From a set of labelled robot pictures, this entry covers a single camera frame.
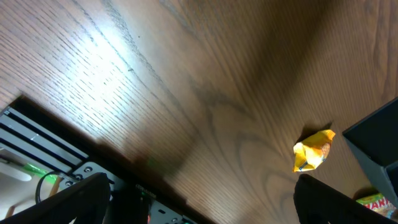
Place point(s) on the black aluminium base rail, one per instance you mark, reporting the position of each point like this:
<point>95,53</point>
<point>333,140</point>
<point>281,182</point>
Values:
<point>49,143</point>

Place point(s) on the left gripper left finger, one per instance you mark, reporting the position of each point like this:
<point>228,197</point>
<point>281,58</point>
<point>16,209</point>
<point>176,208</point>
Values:
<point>85,202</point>

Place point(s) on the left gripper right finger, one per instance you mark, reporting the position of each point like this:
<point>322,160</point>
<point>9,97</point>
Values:
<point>316,202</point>

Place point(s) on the small orange yellow snack bag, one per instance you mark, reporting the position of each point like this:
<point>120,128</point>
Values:
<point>312,151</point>

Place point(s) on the Haribo gummy worms bag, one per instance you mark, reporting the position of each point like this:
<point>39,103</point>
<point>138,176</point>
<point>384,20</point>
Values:
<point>379,204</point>

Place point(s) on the dark green box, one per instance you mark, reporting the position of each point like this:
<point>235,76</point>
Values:
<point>373,141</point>

